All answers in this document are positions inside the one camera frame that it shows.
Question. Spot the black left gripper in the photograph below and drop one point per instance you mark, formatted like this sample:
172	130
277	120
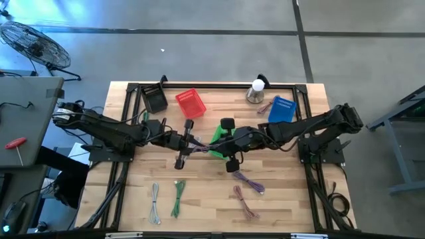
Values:
174	139

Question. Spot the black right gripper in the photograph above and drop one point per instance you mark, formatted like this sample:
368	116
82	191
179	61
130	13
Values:
244	139

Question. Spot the red plastic basket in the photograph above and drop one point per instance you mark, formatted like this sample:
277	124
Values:
191	104

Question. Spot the black plastic basket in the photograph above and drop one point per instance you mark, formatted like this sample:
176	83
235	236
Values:
154	99

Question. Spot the blue plastic basket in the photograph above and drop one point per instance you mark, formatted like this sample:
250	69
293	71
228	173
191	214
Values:
282	111

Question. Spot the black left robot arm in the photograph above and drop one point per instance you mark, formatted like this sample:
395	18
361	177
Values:
109	129

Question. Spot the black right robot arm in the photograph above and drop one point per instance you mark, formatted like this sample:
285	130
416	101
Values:
299	127

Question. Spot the green plastic basket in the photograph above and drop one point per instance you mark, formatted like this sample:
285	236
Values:
216	137

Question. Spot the light bulb on metal base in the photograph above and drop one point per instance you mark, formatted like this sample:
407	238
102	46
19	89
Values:
255	94

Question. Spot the white paper sheet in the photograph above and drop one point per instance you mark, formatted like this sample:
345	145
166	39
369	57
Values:
78	154

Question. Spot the grey side table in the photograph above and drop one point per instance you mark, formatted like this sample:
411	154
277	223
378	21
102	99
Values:
26	119

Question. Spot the grey metal cart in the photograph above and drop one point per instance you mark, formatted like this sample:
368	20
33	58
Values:
395	139

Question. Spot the dark grey desk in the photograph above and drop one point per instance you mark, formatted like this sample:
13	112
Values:
20	186

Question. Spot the black floor fan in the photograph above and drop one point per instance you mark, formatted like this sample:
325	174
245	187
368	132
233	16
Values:
36	46

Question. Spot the black computer mouse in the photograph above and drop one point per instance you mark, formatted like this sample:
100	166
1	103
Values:
13	215

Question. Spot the black aluminium table frame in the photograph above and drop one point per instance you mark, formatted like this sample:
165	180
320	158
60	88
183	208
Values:
232	85

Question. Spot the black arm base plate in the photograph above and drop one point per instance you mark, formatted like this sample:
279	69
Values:
106	154
332	154

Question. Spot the white bracket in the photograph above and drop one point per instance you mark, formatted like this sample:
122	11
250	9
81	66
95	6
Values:
308	236
123	235

